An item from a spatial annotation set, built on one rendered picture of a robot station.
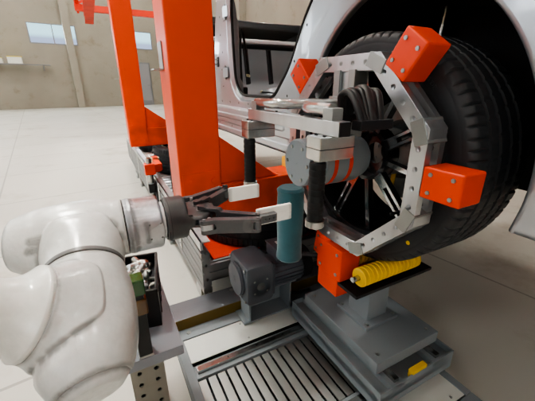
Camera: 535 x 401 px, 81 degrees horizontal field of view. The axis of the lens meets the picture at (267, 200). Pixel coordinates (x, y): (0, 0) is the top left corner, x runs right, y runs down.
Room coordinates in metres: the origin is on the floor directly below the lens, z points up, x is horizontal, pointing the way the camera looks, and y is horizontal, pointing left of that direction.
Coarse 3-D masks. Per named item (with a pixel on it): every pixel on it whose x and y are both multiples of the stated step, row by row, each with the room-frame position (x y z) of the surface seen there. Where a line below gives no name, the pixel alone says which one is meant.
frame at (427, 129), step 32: (320, 64) 0.98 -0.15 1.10; (352, 64) 0.87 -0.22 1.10; (384, 64) 0.77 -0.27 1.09; (320, 96) 1.05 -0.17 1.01; (416, 96) 0.74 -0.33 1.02; (416, 128) 0.67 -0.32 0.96; (416, 160) 0.67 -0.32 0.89; (416, 192) 0.65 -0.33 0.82; (384, 224) 0.72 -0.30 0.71; (416, 224) 0.65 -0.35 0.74
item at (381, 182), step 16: (368, 80) 0.96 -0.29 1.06; (368, 144) 0.98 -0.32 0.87; (384, 144) 0.88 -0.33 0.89; (400, 144) 0.83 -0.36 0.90; (384, 160) 0.87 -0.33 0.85; (368, 176) 0.92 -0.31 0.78; (384, 176) 0.87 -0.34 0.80; (336, 192) 1.09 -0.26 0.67; (352, 192) 0.98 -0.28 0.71; (368, 192) 0.91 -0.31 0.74; (384, 192) 0.86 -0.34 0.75; (336, 208) 1.02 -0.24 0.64; (352, 208) 1.04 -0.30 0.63; (368, 208) 0.90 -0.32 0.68; (384, 208) 1.06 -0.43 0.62; (352, 224) 0.93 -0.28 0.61; (368, 224) 0.90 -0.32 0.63
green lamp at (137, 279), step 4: (136, 272) 0.59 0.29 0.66; (140, 272) 0.59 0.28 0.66; (132, 276) 0.57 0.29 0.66; (136, 276) 0.57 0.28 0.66; (140, 276) 0.57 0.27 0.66; (132, 280) 0.56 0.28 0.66; (136, 280) 0.56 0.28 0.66; (140, 280) 0.56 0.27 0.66; (132, 284) 0.55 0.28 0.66; (136, 284) 0.55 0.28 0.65; (140, 284) 0.56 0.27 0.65; (144, 284) 0.56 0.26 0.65; (136, 288) 0.55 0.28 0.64; (140, 288) 0.55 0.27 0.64; (144, 288) 0.56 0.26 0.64; (136, 292) 0.55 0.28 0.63; (140, 292) 0.55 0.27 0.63; (144, 292) 0.56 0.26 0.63; (136, 296) 0.55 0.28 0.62
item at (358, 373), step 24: (312, 312) 1.07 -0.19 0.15; (312, 336) 0.98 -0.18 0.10; (336, 336) 0.93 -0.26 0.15; (336, 360) 0.85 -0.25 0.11; (360, 360) 0.82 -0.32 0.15; (408, 360) 0.82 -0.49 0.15; (432, 360) 0.80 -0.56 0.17; (360, 384) 0.75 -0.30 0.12; (384, 384) 0.73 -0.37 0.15; (408, 384) 0.74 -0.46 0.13
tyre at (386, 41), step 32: (384, 32) 0.91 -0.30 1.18; (448, 64) 0.73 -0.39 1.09; (480, 64) 0.78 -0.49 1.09; (448, 96) 0.71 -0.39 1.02; (480, 96) 0.71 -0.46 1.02; (512, 96) 0.77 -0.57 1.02; (448, 128) 0.70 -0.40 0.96; (480, 128) 0.66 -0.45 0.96; (512, 128) 0.72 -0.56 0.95; (448, 160) 0.69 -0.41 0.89; (480, 160) 0.65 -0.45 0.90; (512, 160) 0.71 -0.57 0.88; (512, 192) 0.74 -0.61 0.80; (448, 224) 0.66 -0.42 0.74; (480, 224) 0.73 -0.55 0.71; (384, 256) 0.80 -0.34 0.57; (416, 256) 0.73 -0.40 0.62
